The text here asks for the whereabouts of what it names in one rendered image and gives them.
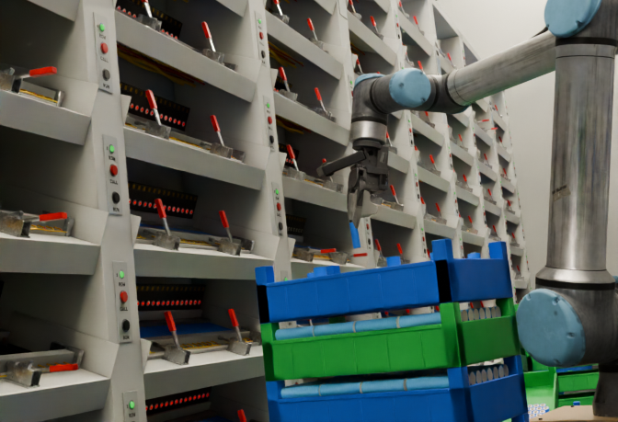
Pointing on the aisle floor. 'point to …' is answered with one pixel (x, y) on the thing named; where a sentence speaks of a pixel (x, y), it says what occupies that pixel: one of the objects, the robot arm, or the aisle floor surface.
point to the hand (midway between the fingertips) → (352, 222)
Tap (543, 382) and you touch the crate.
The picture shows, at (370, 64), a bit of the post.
